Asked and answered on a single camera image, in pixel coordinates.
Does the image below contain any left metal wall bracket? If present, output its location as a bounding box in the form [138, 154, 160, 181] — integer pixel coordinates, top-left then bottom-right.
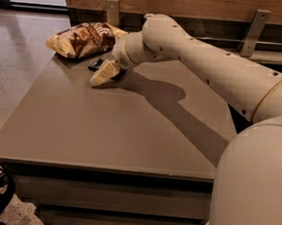
[106, 0, 120, 26]

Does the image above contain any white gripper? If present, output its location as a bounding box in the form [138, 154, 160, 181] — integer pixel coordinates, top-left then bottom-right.
[89, 31, 159, 88]

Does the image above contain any wooden wall panel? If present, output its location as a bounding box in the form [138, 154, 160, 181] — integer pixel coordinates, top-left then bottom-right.
[66, 0, 282, 25]

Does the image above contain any brown drawer cabinet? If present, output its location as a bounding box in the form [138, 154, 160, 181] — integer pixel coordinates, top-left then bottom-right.
[0, 56, 235, 225]

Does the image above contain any right metal wall bracket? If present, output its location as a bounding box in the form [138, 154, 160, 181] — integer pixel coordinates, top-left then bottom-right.
[239, 10, 271, 57]

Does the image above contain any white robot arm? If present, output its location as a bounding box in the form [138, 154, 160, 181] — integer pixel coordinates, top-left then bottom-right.
[89, 14, 282, 225]

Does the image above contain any metal wall bracket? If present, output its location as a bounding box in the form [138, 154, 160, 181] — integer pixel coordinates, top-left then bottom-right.
[239, 10, 271, 57]
[106, 0, 120, 26]

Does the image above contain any dark rxbar blueberry bar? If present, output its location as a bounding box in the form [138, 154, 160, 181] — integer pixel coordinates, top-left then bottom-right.
[88, 58, 103, 72]

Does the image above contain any brown chip bag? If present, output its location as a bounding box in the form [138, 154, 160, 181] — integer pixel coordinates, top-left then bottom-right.
[46, 21, 126, 58]

